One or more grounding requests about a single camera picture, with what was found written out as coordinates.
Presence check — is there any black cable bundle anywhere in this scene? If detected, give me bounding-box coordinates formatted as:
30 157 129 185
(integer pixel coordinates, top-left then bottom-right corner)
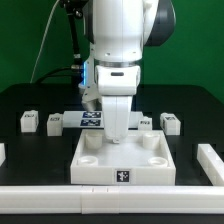
34 0 88 84

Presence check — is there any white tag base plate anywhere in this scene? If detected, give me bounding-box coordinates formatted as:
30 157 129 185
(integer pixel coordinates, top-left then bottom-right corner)
63 111 143 128

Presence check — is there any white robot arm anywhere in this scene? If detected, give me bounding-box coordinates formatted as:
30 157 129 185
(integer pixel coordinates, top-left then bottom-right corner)
80 0 176 142

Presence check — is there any white front fence rail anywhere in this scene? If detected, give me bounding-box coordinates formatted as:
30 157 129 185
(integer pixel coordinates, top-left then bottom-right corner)
0 186 224 214

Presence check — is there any white thin cable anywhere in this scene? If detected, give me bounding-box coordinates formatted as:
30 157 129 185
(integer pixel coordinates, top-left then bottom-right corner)
29 0 61 84

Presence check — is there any white left fence rail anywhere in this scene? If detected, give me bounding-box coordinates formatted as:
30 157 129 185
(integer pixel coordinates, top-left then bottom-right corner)
0 143 6 166

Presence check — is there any white right fence rail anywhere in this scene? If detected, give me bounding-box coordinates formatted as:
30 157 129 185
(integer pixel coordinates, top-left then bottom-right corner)
197 144 224 187

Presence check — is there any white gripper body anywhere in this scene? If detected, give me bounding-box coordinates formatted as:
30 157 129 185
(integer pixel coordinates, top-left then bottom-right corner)
95 66 140 142

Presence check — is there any white square table top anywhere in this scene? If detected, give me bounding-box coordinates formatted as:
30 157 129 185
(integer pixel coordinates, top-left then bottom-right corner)
70 129 176 186

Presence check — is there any white fence rail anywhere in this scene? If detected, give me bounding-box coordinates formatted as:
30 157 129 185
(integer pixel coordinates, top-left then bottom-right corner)
197 144 224 187
0 186 224 214
0 143 6 166

